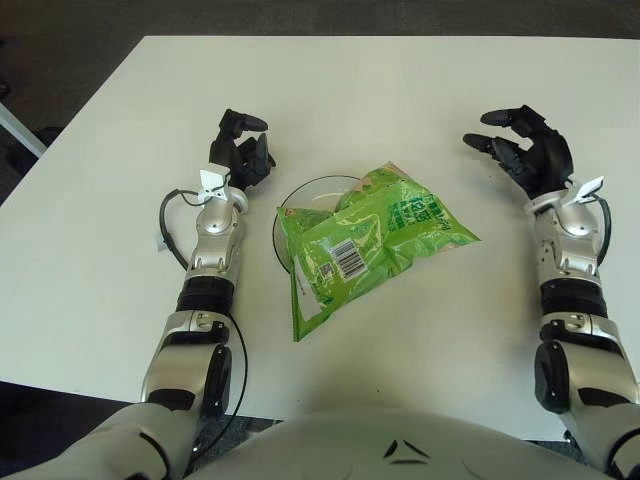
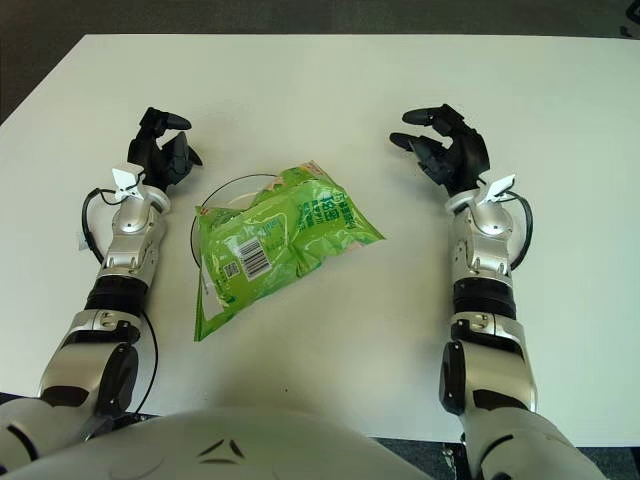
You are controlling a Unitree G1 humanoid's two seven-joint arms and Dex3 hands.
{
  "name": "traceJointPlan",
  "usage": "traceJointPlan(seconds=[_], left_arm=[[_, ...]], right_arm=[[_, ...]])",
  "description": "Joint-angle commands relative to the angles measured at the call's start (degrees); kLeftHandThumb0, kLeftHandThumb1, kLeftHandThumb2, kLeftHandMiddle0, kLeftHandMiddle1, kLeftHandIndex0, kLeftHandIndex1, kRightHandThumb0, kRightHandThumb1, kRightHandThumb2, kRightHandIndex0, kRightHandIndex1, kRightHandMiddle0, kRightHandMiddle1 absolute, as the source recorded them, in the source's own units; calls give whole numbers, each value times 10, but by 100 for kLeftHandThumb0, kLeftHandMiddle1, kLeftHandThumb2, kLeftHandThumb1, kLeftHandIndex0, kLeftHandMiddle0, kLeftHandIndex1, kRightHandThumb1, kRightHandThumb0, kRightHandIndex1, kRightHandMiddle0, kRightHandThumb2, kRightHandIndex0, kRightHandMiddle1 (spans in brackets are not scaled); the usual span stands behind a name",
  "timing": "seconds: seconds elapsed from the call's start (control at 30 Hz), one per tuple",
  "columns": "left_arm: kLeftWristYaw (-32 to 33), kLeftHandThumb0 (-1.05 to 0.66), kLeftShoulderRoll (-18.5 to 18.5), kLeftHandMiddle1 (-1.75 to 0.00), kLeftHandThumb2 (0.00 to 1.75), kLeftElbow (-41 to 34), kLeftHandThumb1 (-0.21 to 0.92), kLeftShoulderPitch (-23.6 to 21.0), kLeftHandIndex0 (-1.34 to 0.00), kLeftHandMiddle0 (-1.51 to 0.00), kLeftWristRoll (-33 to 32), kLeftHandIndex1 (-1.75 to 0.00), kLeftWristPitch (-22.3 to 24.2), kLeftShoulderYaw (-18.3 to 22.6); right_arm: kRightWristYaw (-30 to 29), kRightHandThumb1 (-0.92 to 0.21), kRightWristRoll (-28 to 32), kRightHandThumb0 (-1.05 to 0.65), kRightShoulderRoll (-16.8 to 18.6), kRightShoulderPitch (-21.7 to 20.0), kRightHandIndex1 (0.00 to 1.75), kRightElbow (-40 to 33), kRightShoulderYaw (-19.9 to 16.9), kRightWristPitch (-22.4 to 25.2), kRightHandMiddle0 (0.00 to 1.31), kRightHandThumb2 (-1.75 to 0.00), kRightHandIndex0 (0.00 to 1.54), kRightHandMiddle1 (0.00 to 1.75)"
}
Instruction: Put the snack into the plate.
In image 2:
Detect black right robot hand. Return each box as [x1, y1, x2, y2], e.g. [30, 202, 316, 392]
[389, 103, 490, 199]

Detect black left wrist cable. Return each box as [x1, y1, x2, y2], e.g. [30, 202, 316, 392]
[81, 187, 121, 265]

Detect white plate with black rim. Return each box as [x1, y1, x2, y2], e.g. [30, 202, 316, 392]
[189, 172, 281, 275]

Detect black and white background object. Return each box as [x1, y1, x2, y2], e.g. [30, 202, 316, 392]
[618, 0, 640, 37]

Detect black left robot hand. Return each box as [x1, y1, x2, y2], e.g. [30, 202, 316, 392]
[126, 106, 204, 194]

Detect white left wrist tag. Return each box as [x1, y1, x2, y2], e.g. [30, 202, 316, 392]
[110, 167, 145, 204]

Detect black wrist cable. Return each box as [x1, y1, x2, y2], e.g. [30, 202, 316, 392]
[499, 192, 534, 274]
[81, 187, 121, 265]

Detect green chip bag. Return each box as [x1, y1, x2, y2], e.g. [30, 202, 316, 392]
[193, 159, 387, 343]

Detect white right wrist tag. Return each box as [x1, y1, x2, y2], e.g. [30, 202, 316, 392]
[477, 173, 517, 206]

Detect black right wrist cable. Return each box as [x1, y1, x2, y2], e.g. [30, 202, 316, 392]
[499, 192, 534, 274]

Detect white wrist tag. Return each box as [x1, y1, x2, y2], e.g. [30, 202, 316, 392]
[477, 173, 517, 206]
[110, 167, 145, 204]

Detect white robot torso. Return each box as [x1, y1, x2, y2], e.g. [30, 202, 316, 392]
[9, 407, 441, 480]

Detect thin black left elbow cable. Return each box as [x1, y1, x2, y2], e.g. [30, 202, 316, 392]
[124, 309, 160, 416]

